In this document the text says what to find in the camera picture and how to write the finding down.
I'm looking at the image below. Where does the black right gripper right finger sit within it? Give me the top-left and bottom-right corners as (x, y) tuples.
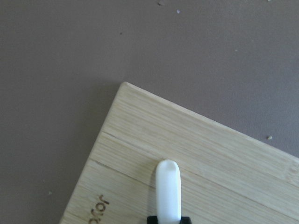
(180, 217), (192, 224)

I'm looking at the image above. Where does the bamboo cutting board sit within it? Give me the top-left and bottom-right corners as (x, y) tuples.
(60, 82), (299, 224)

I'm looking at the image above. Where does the white ceramic spoon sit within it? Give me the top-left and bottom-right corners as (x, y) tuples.
(156, 160), (182, 224)

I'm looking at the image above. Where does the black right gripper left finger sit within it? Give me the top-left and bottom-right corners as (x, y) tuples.
(147, 216), (158, 224)

